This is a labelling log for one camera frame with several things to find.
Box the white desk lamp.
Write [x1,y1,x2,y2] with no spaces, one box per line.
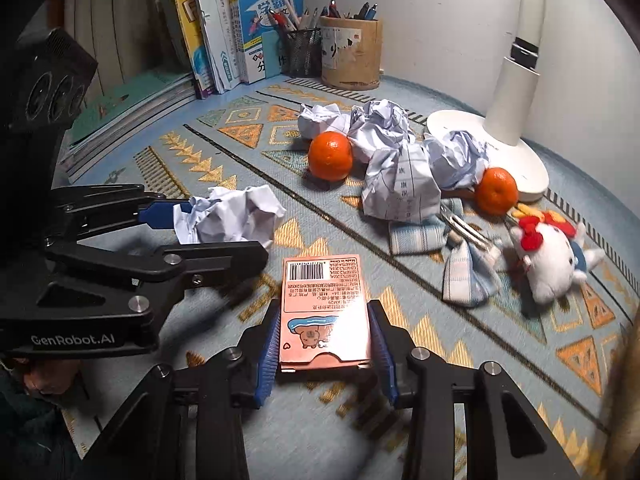
[426,0,551,204]

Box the bunch of dark pens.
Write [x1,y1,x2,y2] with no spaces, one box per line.
[327,0,379,22]

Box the grey standing book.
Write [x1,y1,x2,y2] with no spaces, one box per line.
[154,0,193,75]

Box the light blue small booklet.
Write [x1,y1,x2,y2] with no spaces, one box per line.
[260,29,282,80]

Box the pile of papers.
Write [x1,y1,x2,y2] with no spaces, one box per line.
[297,99,492,224]

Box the blue book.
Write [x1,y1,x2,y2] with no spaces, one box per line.
[229,0,306,86]

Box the orange tangerine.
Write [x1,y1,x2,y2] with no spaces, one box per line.
[307,131,353,181]
[474,166,519,216]

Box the yellow and purple book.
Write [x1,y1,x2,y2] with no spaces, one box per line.
[167,0,217,101]

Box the white paper ball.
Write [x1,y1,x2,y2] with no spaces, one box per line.
[172,185,287,252]

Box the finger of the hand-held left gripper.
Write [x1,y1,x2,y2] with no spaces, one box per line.
[50,184,197,241]
[30,240,269,322]

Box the blue plaid bow hair clip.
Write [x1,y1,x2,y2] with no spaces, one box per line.
[389,197,505,307]

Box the bamboo pen holder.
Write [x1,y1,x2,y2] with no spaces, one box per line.
[318,16,384,92]

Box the pink card box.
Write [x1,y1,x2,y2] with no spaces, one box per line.
[279,255,372,374]

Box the bunch of coloured pencils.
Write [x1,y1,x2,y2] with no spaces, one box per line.
[265,7,321,33]

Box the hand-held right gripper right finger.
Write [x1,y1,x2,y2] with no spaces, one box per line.
[367,299,583,480]

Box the person's left hand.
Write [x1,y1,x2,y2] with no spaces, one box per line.
[12,357,81,398]

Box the person's left forearm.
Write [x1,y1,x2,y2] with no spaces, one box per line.
[0,385,83,480]

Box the black mesh pen holder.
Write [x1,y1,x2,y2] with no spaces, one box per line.
[284,27,323,79]

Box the stack of flat books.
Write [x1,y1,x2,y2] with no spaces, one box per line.
[59,70,198,184]

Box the row of upright books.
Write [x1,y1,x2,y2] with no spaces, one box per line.
[189,0,296,93]

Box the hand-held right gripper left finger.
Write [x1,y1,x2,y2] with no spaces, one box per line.
[75,300,282,480]

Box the white cat plush toy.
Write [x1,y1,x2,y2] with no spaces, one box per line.
[509,209,607,306]

